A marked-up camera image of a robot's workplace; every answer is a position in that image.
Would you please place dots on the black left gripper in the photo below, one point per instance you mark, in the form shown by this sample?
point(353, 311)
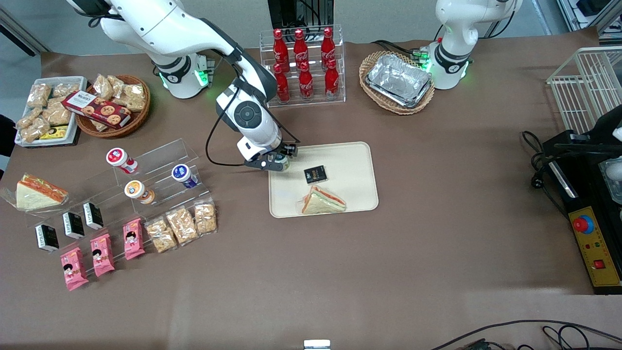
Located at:
point(607, 126)

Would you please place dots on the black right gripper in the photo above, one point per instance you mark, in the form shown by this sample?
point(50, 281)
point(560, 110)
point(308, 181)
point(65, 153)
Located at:
point(283, 150)

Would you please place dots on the green lid gum bottle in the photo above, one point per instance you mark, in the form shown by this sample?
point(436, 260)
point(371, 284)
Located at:
point(281, 158)

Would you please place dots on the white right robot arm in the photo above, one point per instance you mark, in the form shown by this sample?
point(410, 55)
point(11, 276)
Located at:
point(165, 24)

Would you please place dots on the beige plastic tray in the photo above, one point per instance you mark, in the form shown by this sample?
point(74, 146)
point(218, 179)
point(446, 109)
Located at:
point(350, 165)

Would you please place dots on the blue lid gum bottle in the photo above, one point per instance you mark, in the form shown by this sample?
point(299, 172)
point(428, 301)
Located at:
point(182, 174)

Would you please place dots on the silver foil tray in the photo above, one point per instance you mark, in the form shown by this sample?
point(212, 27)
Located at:
point(398, 80)

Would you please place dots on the orange lid gum bottle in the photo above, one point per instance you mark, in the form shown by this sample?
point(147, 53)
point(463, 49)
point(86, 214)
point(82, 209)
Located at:
point(136, 190)

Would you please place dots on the red lid gum bottle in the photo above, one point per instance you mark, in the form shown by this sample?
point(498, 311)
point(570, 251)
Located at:
point(119, 158)

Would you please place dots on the small black snack packet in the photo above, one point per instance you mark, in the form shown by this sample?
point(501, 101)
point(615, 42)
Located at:
point(315, 174)

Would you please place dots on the triangle sandwich without wrapper tail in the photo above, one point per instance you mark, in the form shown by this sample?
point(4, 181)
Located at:
point(320, 201)

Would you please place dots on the black yellow control box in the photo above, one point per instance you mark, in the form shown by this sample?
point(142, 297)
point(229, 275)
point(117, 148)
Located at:
point(588, 194)

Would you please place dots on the red cola bottle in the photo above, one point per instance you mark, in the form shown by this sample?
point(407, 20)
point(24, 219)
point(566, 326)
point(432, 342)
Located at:
point(300, 47)
point(305, 85)
point(332, 82)
point(283, 87)
point(328, 46)
point(280, 46)

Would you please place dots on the clear acrylic bottle rack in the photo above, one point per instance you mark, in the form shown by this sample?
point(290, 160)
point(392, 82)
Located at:
point(340, 92)

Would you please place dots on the clear bag of nut brittle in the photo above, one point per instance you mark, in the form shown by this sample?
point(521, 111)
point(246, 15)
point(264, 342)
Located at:
point(103, 86)
point(132, 97)
point(57, 114)
point(65, 89)
point(34, 131)
point(161, 235)
point(205, 217)
point(39, 95)
point(118, 83)
point(182, 225)
point(28, 119)

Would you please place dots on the oval light wicker basket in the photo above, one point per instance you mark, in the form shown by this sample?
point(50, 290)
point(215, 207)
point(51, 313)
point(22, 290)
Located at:
point(371, 90)

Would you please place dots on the clear acrylic stepped stand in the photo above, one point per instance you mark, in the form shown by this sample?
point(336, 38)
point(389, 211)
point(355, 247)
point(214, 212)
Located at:
point(155, 163)

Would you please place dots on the black equipment stand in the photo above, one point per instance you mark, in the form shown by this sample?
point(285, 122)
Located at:
point(286, 12)

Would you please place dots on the round brown wicker basket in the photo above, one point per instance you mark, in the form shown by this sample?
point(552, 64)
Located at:
point(138, 119)

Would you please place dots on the pink snack pack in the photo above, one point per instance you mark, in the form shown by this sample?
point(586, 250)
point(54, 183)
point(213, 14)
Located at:
point(74, 269)
point(133, 238)
point(102, 255)

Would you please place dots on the small silver white device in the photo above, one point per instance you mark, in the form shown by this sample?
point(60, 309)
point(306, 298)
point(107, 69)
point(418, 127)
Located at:
point(317, 344)

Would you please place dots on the red cookie box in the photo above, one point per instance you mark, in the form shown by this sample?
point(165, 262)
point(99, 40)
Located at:
point(97, 109)

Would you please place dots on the small black box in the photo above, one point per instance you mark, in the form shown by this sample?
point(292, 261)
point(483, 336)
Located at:
point(47, 237)
point(93, 216)
point(74, 225)

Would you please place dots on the white rectangular plastic bin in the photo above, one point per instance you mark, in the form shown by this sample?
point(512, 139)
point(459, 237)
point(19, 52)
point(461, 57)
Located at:
point(73, 85)

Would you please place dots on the yellow snack packet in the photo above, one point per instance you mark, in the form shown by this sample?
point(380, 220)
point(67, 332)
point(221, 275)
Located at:
point(56, 132)

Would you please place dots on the triangle sandwich in clear wrapper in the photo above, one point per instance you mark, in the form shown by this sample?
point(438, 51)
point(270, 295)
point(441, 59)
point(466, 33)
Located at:
point(34, 197)

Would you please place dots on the metal shelf frame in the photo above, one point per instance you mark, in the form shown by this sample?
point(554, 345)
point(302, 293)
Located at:
point(588, 12)

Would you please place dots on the grey diagonal frame bar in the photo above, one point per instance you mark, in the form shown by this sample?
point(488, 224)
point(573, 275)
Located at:
point(19, 30)

